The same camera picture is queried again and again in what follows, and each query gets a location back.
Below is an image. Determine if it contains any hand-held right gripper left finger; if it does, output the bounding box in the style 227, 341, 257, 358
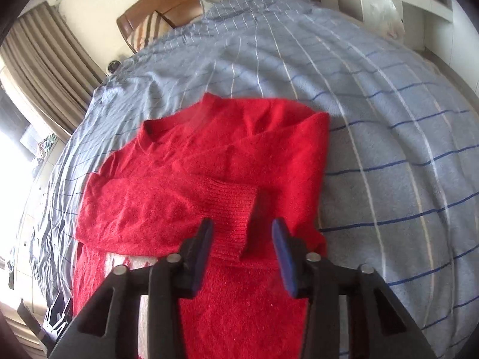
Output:
48, 217, 215, 359

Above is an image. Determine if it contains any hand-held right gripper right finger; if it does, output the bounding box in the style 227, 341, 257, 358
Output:
271, 218, 436, 359

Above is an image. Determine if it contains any red knit sweater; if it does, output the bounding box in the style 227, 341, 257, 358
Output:
72, 93, 331, 359

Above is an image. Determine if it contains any pile of clothes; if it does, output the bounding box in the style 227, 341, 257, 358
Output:
35, 135, 59, 162

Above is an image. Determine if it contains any blue checked duvet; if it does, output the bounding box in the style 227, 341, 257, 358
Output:
9, 0, 479, 359

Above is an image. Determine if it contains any window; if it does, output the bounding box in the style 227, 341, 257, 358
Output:
0, 93, 31, 152

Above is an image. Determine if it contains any striped pillow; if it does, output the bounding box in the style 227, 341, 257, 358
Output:
131, 11, 175, 51

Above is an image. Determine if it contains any wooden headboard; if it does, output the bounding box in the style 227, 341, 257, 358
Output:
117, 0, 324, 54

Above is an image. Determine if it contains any beige curtain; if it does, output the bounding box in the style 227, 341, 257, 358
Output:
0, 2, 105, 143

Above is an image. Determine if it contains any white plastic bag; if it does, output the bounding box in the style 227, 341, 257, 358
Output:
369, 0, 405, 40

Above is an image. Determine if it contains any white wardrobe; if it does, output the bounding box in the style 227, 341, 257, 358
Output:
425, 0, 479, 96

